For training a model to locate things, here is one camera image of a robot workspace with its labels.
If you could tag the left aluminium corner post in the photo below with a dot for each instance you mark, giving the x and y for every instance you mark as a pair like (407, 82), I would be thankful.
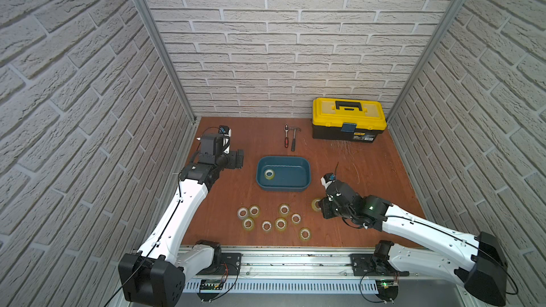
(160, 46)

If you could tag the red handled ratchet wrench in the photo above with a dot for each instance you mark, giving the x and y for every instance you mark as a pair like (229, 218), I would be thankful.
(286, 139)

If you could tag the clear white tape roll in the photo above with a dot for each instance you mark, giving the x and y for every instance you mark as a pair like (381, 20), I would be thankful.
(242, 213)

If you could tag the teal plastic storage box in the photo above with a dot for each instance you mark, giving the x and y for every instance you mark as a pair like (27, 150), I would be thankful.
(292, 173)

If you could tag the right aluminium corner post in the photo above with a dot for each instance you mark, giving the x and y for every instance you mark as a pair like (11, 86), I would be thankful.
(438, 34)

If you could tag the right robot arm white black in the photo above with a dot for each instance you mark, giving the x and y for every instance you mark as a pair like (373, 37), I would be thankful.
(475, 262)

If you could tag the yellow tape roll lowest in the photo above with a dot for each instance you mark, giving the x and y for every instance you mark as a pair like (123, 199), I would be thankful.
(305, 234)

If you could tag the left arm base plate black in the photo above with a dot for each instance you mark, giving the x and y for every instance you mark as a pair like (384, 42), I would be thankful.
(228, 262)

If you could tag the yellow tape roll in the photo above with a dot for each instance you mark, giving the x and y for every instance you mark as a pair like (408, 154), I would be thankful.
(269, 174)
(296, 218)
(316, 205)
(280, 224)
(267, 226)
(248, 224)
(284, 210)
(254, 211)

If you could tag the aluminium corner post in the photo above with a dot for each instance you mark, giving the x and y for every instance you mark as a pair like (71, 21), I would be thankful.
(160, 46)
(438, 34)

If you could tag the right controller board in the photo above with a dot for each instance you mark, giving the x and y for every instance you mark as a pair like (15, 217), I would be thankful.
(387, 290)

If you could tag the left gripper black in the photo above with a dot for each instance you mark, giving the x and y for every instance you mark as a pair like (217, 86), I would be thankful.
(238, 158)

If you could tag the small black handled hammer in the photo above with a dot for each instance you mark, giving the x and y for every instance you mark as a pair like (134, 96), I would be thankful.
(295, 129)

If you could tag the yellow black toolbox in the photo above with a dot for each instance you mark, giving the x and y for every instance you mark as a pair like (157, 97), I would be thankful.
(347, 120)

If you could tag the controller board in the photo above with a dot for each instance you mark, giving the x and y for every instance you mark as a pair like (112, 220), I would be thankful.
(209, 289)
(387, 290)

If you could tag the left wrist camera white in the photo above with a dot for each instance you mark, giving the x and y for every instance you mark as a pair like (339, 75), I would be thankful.
(226, 134)

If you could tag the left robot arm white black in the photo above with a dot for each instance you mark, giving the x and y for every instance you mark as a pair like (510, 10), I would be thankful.
(155, 275)

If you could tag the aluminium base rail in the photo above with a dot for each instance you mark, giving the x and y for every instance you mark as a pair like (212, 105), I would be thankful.
(320, 265)

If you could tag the left controller board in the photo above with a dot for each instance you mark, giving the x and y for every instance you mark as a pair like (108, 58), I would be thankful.
(209, 289)

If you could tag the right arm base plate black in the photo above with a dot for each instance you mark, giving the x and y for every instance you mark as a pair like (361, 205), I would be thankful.
(371, 265)

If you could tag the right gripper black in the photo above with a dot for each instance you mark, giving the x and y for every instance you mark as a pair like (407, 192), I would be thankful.
(323, 204)

